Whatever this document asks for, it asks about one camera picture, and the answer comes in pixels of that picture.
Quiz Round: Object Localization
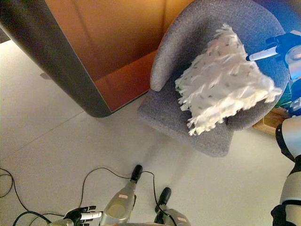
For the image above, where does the silver robot right leg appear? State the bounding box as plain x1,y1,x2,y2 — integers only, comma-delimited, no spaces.
153,187,191,226

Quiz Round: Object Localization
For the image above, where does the green leafy potted plant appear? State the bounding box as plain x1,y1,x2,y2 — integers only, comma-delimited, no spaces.
278,86,295,110

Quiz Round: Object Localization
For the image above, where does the shallow wooden crate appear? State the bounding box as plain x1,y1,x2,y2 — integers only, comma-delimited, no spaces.
252,108,291,137

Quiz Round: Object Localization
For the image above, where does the white fringed pillow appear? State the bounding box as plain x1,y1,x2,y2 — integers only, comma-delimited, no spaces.
174,23,283,137

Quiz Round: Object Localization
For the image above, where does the brown wooden wardrobe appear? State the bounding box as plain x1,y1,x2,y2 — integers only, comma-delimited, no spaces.
0,0,196,119

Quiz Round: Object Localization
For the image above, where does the thin black floor cable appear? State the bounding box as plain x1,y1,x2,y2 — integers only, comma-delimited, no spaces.
0,166,157,223

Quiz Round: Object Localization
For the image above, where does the silver robot left leg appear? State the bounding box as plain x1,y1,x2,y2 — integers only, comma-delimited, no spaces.
99,164,144,226

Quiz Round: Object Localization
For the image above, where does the grey fabric tub armchair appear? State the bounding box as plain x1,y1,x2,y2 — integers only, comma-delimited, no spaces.
136,0,290,158

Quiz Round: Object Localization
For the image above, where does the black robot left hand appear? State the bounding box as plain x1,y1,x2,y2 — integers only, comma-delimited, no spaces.
64,205,103,224

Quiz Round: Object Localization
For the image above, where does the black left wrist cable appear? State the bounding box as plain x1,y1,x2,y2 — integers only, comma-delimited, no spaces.
12,210,67,226

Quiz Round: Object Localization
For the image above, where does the silver robot leg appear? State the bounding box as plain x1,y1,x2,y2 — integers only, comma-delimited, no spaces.
153,187,191,226
99,164,144,226

